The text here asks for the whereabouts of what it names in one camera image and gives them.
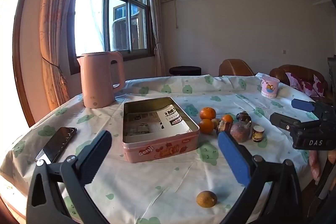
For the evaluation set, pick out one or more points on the pink metal tin box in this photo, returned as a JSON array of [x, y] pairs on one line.
[[157, 150]]

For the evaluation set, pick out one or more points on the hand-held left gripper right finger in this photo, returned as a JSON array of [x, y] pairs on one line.
[[233, 155]]

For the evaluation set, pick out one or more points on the black smartphone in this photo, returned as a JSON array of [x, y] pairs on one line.
[[56, 142]]

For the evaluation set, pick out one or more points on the black round stool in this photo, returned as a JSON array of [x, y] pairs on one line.
[[185, 70]]

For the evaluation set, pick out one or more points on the purple passion fruit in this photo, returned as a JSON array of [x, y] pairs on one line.
[[239, 132]]

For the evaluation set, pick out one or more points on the large round orange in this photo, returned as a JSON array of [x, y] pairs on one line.
[[207, 113]]

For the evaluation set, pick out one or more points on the pink cartoon cup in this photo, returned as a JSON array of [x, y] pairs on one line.
[[269, 87]]

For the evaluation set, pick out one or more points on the sliding glass window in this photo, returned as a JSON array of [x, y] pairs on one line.
[[110, 11]]

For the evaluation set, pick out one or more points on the wooden door frame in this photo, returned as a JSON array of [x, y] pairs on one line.
[[15, 56]]

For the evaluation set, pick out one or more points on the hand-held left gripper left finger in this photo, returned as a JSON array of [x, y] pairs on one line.
[[94, 155]]

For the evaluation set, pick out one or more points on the small orange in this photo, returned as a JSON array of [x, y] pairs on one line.
[[227, 118]]

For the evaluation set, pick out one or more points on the narrow beige curtain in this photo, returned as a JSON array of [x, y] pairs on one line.
[[156, 29]]

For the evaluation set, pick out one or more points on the pink electric kettle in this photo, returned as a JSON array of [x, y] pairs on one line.
[[97, 82]]

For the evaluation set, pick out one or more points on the small brown kiwi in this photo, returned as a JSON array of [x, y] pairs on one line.
[[215, 123]]

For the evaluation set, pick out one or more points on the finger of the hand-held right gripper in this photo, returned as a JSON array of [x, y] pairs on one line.
[[302, 105], [283, 121]]

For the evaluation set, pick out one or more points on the brown leather sofa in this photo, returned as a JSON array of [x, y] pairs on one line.
[[296, 71]]

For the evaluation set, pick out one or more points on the dull yellow-brown round fruit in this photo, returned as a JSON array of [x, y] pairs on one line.
[[206, 198]]

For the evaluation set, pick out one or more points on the printed paper leaflet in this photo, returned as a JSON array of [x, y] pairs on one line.
[[168, 121]]

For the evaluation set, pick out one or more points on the wide beige curtain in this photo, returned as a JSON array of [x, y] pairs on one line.
[[52, 29]]

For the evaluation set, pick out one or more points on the brown leather chair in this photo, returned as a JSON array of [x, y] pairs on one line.
[[235, 67]]

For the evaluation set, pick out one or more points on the white tablecloth green print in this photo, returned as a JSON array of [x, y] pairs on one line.
[[157, 187]]

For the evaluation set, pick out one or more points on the smooth oval orange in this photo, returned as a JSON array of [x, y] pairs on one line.
[[206, 126]]

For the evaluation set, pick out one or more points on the person's right hand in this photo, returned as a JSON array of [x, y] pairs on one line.
[[314, 163]]

